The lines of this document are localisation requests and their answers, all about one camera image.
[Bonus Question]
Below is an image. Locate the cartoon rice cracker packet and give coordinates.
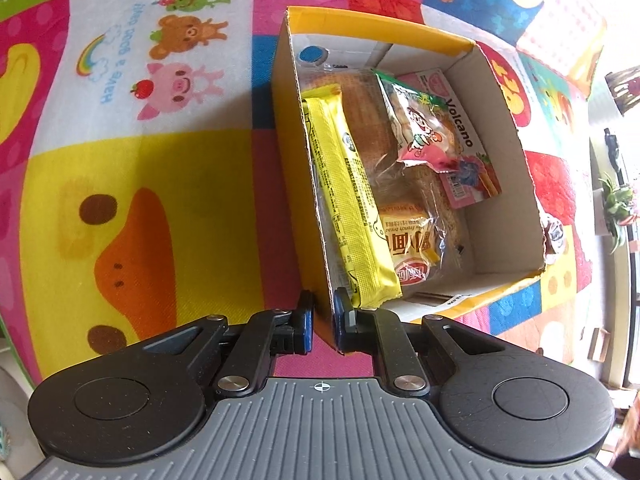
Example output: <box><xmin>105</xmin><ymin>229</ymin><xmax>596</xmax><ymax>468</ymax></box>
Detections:
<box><xmin>375</xmin><ymin>71</ymin><xmax>473</xmax><ymax>176</ymax></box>

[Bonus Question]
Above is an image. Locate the colourful cartoon play mat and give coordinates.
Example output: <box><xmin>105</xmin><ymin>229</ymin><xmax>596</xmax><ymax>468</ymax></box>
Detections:
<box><xmin>0</xmin><ymin>0</ymin><xmax>608</xmax><ymax>386</ymax></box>

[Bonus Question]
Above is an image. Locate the yellow cardboard box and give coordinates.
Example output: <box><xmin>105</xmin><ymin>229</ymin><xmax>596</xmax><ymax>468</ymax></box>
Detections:
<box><xmin>271</xmin><ymin>6</ymin><xmax>547</xmax><ymax>331</ymax></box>

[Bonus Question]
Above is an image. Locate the green potted plant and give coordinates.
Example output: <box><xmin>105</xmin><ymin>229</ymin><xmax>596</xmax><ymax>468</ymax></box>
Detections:
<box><xmin>597</xmin><ymin>172</ymin><xmax>638</xmax><ymax>256</ymax></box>

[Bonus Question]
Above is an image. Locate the pink biscuit stick box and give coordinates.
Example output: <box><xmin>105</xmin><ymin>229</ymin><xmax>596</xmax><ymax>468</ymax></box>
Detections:
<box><xmin>397</xmin><ymin>70</ymin><xmax>502</xmax><ymax>209</ymax></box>

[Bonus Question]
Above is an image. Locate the small cardboard piece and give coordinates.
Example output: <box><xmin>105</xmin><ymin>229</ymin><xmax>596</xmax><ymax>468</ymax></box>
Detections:
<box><xmin>585</xmin><ymin>327</ymin><xmax>613</xmax><ymax>363</ymax></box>

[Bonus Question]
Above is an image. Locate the long yellow snack packet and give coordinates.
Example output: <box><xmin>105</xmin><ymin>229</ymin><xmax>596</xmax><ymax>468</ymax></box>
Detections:
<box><xmin>301</xmin><ymin>86</ymin><xmax>403</xmax><ymax>311</ymax></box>

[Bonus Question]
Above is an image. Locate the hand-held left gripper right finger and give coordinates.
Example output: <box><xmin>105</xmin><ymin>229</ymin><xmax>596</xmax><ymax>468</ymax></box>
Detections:
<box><xmin>332</xmin><ymin>287</ymin><xmax>501</xmax><ymax>397</ymax></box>

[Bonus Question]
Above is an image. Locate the silver foil snack wrapper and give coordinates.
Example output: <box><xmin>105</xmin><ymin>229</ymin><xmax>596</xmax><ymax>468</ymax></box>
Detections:
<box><xmin>542</xmin><ymin>212</ymin><xmax>568</xmax><ymax>266</ymax></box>

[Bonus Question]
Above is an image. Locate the small round bread packet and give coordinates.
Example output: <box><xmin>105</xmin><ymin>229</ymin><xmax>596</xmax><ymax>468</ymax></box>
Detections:
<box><xmin>377</xmin><ymin>200</ymin><xmax>446</xmax><ymax>301</ymax></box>

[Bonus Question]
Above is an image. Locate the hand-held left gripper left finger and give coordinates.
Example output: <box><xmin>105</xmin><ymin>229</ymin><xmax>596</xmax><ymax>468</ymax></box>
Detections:
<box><xmin>142</xmin><ymin>290</ymin><xmax>317</xmax><ymax>396</ymax></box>

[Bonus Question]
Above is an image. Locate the dark clip on ledge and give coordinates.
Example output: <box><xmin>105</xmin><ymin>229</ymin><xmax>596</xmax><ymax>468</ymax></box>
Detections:
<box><xmin>602</xmin><ymin>127</ymin><xmax>626</xmax><ymax>176</ymax></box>

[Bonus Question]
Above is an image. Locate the large bread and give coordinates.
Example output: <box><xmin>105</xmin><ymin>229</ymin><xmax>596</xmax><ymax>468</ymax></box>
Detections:
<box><xmin>300</xmin><ymin>65</ymin><xmax>471</xmax><ymax>281</ymax></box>

